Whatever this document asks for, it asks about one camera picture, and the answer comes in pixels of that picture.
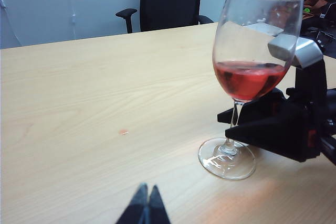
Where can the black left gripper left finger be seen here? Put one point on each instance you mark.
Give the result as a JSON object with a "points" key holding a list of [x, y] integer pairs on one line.
{"points": [[137, 205]]}

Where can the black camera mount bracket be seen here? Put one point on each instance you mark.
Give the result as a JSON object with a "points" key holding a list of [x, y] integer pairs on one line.
{"points": [[312, 77]]}

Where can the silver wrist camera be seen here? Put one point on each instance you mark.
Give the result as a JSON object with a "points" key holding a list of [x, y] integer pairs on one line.
{"points": [[308, 52]]}

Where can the clear goblet with red liquid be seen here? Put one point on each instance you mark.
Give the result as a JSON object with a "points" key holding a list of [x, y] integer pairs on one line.
{"points": [[246, 85]]}

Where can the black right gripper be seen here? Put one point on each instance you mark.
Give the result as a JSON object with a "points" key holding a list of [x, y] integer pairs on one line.
{"points": [[323, 113]]}

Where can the black office chair with headrest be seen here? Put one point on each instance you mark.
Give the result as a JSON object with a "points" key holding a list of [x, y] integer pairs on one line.
{"points": [[170, 1]]}

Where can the yellow brown crumpled bag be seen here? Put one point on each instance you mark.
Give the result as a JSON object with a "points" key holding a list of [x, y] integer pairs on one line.
{"points": [[316, 2]]}

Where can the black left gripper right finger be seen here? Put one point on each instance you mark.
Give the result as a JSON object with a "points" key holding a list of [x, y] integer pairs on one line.
{"points": [[157, 208]]}

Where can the green round lid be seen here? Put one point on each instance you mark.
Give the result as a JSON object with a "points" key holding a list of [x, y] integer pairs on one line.
{"points": [[306, 10]]}

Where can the black equipment pile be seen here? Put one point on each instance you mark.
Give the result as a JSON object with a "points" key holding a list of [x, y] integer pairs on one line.
{"points": [[323, 24]]}

